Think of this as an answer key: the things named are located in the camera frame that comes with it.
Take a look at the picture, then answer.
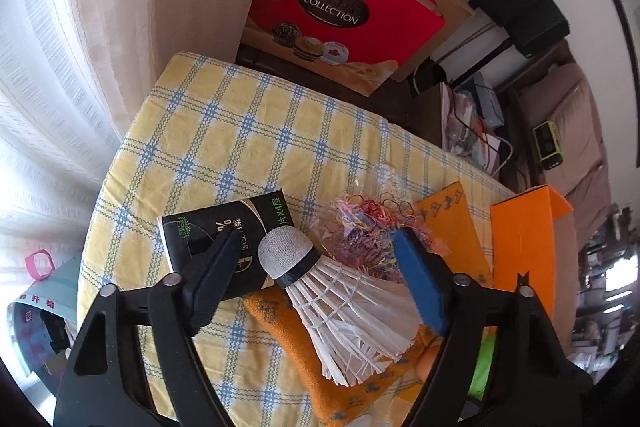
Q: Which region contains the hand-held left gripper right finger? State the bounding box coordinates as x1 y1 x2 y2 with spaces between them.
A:
392 227 593 427

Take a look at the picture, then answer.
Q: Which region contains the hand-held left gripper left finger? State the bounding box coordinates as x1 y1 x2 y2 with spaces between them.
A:
52 227 242 427

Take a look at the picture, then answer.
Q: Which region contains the black tissue pack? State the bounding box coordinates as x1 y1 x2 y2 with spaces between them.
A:
161 189 293 303

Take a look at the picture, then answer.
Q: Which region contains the bag of colourful rubber bands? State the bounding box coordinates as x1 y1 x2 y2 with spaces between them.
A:
310 167 436 283

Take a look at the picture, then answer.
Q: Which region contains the white feather shuttlecock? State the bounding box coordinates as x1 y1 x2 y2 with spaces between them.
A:
257 227 426 388

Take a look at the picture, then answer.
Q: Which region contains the orange cardboard box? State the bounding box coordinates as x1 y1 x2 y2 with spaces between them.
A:
490 184 574 323

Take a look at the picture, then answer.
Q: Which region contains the orange patterned cloth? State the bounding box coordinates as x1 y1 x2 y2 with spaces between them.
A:
243 292 451 427
415 182 496 290

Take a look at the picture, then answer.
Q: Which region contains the yellow checked tablecloth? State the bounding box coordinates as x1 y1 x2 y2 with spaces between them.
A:
80 52 516 427

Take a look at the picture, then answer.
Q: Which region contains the green handheld device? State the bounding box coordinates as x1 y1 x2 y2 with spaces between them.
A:
531 121 563 170

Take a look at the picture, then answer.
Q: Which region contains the cluttered shelf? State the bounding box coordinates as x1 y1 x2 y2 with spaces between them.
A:
575 207 640 358

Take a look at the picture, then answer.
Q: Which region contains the light blue box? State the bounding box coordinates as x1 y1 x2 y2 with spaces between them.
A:
470 74 503 130

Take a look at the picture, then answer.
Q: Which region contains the beige sofa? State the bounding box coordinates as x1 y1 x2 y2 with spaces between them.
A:
520 62 613 218

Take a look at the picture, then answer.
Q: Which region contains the white curtain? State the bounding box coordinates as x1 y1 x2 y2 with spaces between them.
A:
0 0 311 258

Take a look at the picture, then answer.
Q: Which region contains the light blue bag pink handle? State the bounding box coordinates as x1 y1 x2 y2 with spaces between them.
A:
7 249 88 378

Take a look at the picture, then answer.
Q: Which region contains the dark wooden frame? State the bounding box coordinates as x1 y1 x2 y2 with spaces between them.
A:
607 0 640 168

